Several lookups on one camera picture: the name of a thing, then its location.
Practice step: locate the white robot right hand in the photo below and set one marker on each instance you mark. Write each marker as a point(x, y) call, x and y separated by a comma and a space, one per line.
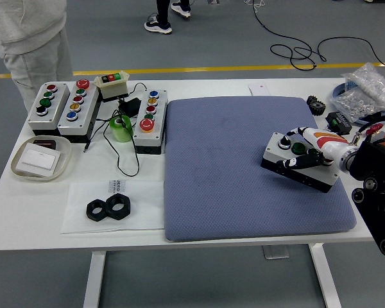
point(330, 144)

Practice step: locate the grey four-button control box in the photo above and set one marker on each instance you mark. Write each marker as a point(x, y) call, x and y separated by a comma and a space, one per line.
point(272, 151)
point(59, 96)

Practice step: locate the grey five-button control box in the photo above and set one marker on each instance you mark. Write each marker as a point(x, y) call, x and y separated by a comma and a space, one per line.
point(87, 109)
point(141, 138)

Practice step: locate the black module with green terminals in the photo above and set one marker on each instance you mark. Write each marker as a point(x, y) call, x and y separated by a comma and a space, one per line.
point(340, 123)

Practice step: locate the black gear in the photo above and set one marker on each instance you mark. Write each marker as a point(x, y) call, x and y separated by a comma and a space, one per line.
point(317, 107)

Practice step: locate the clear bag of metal washers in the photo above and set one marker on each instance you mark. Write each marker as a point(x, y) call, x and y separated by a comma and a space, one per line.
point(353, 104)

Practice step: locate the small red part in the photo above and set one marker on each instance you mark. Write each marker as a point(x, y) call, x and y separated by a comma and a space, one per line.
point(374, 129)

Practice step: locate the blue plate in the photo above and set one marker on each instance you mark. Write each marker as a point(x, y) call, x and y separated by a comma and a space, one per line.
point(335, 93)

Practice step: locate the clear bag of white parts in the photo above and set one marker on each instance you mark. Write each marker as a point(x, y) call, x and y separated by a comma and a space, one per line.
point(369, 80)

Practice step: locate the blue-grey padded mat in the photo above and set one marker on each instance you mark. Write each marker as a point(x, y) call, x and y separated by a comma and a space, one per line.
point(227, 179)

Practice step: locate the white table leg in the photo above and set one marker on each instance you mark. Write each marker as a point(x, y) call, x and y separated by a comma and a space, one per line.
point(325, 279)
point(94, 279)

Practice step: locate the grey stand foot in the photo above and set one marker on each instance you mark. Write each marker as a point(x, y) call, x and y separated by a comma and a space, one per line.
point(214, 2)

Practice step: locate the black power adapter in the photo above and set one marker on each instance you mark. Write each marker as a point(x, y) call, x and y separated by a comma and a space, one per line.
point(131, 106)

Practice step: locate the green film roll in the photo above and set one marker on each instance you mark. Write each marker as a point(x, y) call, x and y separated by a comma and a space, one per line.
point(123, 133)

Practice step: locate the background person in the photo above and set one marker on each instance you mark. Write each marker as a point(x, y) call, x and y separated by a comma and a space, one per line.
point(158, 27)

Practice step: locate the black hex nut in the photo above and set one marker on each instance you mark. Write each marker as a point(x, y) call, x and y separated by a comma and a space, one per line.
point(126, 211)
point(90, 213)

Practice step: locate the white shallow tray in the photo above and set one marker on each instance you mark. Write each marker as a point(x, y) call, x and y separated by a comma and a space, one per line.
point(63, 167)

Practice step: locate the dark red small box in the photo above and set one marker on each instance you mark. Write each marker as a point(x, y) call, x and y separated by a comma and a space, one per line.
point(46, 143)

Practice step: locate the grey under-table bracket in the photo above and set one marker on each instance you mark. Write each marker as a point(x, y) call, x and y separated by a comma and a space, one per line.
point(276, 252)

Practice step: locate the cream switch box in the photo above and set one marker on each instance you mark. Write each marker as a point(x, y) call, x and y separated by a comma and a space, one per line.
point(114, 90)

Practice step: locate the white wall switch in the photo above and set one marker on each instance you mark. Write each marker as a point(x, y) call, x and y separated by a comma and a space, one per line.
point(38, 158)

